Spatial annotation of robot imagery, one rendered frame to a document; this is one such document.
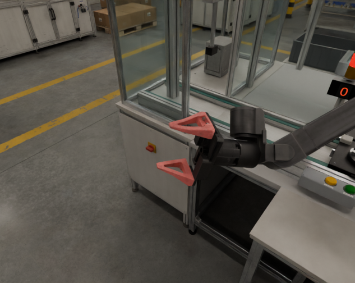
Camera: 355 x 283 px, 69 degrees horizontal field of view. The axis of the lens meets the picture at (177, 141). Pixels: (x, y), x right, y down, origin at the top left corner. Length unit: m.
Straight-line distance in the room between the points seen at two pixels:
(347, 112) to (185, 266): 1.53
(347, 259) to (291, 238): 0.18
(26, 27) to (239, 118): 5.22
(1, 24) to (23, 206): 3.60
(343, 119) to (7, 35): 5.28
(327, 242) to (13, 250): 1.96
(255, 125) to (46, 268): 1.80
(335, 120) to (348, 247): 0.65
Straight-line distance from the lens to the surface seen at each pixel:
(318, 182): 1.20
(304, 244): 1.12
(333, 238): 1.18
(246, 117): 0.56
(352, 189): 1.22
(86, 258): 2.05
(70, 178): 2.58
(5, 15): 5.47
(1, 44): 5.49
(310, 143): 0.58
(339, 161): 1.32
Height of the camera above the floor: 1.74
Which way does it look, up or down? 39 degrees down
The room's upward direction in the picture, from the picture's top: straight up
